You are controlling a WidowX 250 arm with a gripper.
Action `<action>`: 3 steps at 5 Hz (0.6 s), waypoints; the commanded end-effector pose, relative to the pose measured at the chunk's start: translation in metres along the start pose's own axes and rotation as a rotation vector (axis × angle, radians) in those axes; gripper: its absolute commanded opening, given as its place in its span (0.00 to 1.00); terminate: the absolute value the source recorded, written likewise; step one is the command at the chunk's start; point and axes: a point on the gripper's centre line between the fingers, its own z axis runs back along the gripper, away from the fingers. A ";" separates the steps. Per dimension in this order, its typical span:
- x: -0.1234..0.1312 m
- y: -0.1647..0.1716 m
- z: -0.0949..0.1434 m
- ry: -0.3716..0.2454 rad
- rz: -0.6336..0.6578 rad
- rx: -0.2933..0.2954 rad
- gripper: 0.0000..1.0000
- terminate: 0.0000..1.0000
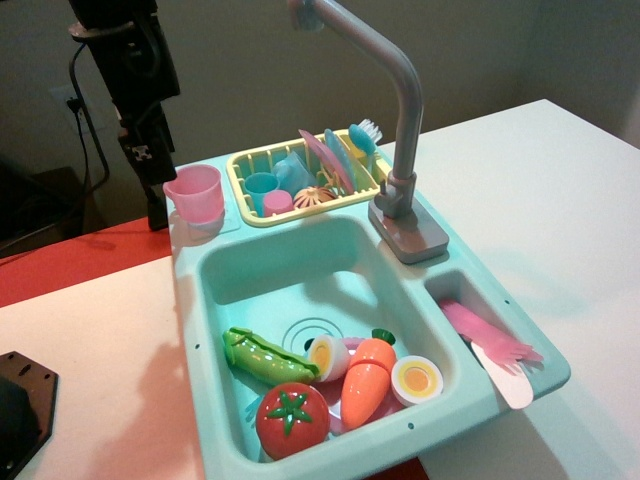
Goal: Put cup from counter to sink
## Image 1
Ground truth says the toy egg half left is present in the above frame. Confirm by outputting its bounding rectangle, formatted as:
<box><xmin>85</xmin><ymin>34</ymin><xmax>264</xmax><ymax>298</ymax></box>
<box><xmin>308</xmin><ymin>335</ymin><xmax>351</xmax><ymax>382</ymax></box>

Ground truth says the pink plastic cup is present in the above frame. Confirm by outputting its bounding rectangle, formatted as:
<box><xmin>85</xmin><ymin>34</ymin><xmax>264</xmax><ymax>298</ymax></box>
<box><xmin>163</xmin><ymin>164</ymin><xmax>224</xmax><ymax>224</ymax></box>

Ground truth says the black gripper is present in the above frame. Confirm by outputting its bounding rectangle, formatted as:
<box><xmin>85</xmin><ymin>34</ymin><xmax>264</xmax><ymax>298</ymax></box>
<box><xmin>69</xmin><ymin>19</ymin><xmax>180</xmax><ymax>186</ymax></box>

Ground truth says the white toy knife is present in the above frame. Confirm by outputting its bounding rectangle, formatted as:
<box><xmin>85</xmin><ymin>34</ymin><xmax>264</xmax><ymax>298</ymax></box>
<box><xmin>470</xmin><ymin>342</ymin><xmax>534</xmax><ymax>410</ymax></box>

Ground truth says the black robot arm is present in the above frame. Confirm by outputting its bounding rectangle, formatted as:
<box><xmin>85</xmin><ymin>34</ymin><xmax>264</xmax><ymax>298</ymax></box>
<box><xmin>69</xmin><ymin>1</ymin><xmax>180</xmax><ymax>186</ymax></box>

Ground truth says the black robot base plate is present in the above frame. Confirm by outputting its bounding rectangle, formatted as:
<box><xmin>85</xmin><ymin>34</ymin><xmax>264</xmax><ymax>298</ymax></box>
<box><xmin>1</xmin><ymin>351</ymin><xmax>59</xmax><ymax>479</ymax></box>

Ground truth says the blue plate in rack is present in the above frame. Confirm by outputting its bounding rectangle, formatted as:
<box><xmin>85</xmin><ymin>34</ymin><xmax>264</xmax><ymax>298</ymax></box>
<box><xmin>324</xmin><ymin>129</ymin><xmax>356</xmax><ymax>194</ymax></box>

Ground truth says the teal toy sink unit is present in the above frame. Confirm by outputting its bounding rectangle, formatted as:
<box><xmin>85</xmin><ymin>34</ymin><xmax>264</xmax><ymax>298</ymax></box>
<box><xmin>170</xmin><ymin>154</ymin><xmax>571</xmax><ymax>479</ymax></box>

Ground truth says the white wall outlet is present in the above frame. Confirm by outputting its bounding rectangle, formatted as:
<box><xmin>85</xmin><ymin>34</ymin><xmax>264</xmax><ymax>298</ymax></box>
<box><xmin>49</xmin><ymin>84</ymin><xmax>105</xmax><ymax>135</ymax></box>

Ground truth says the pink toy fork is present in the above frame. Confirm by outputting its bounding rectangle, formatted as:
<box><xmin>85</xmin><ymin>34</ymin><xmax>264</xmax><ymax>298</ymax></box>
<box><xmin>438</xmin><ymin>299</ymin><xmax>544</xmax><ymax>372</ymax></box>

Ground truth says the toy egg half right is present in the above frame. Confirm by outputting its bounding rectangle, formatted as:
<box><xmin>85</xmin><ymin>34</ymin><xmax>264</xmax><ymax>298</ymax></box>
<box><xmin>391</xmin><ymin>355</ymin><xmax>444</xmax><ymax>407</ymax></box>

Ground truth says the toy onion half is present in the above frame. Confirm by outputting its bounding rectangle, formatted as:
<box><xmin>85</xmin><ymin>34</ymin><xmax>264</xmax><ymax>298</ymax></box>
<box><xmin>293</xmin><ymin>186</ymin><xmax>337</xmax><ymax>209</ymax></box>

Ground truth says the light blue container in rack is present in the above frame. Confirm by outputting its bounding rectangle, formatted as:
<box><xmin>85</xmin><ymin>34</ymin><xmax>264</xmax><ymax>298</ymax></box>
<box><xmin>272</xmin><ymin>152</ymin><xmax>318</xmax><ymax>197</ymax></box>

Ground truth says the green toy pea pod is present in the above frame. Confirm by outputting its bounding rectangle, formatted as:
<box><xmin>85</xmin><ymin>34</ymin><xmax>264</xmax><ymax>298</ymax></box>
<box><xmin>222</xmin><ymin>327</ymin><xmax>320</xmax><ymax>386</ymax></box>

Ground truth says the blue dish brush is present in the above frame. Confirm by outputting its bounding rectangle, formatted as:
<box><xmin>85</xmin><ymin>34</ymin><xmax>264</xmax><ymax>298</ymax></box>
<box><xmin>348</xmin><ymin>119</ymin><xmax>383</xmax><ymax>173</ymax></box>

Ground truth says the blue cup in rack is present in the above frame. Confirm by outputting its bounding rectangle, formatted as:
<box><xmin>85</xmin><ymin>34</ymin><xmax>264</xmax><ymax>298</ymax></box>
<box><xmin>244</xmin><ymin>172</ymin><xmax>280</xmax><ymax>217</ymax></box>

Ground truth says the toy egg half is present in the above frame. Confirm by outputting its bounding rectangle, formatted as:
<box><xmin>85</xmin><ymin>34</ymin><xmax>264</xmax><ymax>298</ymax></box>
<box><xmin>391</xmin><ymin>355</ymin><xmax>444</xmax><ymax>407</ymax></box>
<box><xmin>308</xmin><ymin>335</ymin><xmax>351</xmax><ymax>382</ymax></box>

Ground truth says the black power cable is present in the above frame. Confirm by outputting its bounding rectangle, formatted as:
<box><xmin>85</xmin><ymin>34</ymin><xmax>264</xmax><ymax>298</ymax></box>
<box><xmin>66</xmin><ymin>44</ymin><xmax>111</xmax><ymax>194</ymax></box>

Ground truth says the yellow dish rack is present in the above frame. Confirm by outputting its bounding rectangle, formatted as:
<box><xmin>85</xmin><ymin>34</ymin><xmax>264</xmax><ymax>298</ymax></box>
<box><xmin>226</xmin><ymin>129</ymin><xmax>391</xmax><ymax>227</ymax></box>

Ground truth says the grey toy faucet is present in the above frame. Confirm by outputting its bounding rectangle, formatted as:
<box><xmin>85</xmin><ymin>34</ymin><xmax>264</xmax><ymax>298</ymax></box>
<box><xmin>287</xmin><ymin>1</ymin><xmax>449</xmax><ymax>264</ymax></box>

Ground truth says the pink cup in rack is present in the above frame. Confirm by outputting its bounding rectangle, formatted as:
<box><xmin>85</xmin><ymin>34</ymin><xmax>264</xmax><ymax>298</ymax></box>
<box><xmin>263</xmin><ymin>189</ymin><xmax>294</xmax><ymax>218</ymax></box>

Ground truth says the pink plate in rack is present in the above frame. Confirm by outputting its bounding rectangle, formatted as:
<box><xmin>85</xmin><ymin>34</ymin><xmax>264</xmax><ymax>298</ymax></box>
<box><xmin>298</xmin><ymin>129</ymin><xmax>353</xmax><ymax>194</ymax></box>

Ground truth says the orange toy carrot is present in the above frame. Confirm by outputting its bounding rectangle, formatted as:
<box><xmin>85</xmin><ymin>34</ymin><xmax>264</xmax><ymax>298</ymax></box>
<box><xmin>340</xmin><ymin>328</ymin><xmax>397</xmax><ymax>430</ymax></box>

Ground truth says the red toy tomato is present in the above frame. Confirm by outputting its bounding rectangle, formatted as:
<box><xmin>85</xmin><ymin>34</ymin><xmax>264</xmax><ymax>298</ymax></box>
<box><xmin>256</xmin><ymin>382</ymin><xmax>330</xmax><ymax>460</ymax></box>

